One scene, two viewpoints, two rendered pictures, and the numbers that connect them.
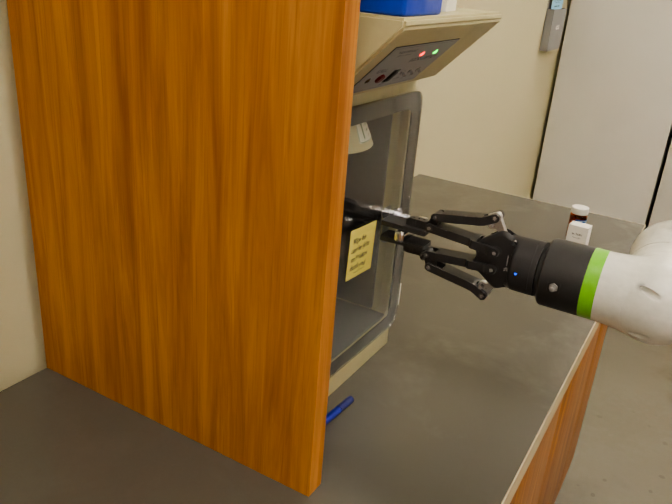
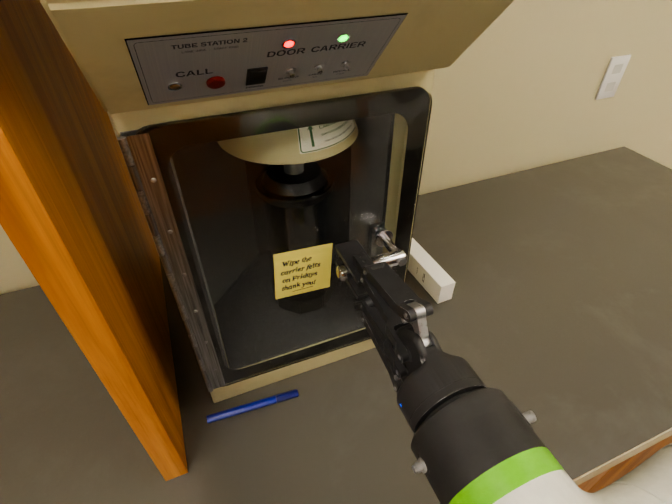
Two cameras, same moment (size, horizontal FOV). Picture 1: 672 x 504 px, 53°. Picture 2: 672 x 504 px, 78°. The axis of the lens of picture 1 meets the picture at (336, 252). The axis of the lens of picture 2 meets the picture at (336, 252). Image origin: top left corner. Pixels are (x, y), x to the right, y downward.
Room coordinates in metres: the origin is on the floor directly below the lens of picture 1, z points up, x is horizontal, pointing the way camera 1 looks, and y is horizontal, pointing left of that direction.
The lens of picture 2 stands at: (0.63, -0.31, 1.54)
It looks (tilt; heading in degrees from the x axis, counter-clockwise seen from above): 40 degrees down; 39
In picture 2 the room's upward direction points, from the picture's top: straight up
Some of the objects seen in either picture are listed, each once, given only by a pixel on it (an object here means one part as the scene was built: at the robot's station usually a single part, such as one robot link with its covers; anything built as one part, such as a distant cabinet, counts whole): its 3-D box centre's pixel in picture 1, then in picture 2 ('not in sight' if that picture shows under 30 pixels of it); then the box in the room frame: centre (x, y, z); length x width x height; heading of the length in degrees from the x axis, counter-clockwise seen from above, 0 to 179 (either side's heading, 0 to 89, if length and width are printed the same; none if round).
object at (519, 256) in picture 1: (509, 260); (425, 373); (0.86, -0.24, 1.20); 0.09 x 0.07 x 0.08; 61
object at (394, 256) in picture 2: (402, 225); (368, 256); (0.96, -0.10, 1.20); 0.10 x 0.05 x 0.03; 151
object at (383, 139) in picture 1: (361, 240); (305, 261); (0.91, -0.03, 1.19); 0.30 x 0.01 x 0.40; 151
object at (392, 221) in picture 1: (406, 225); (357, 261); (0.93, -0.10, 1.21); 0.07 x 0.03 x 0.01; 61
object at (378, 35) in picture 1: (413, 52); (309, 36); (0.89, -0.08, 1.46); 0.32 x 0.12 x 0.10; 151
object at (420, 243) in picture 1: (405, 240); (357, 275); (0.93, -0.10, 1.19); 0.07 x 0.03 x 0.01; 61
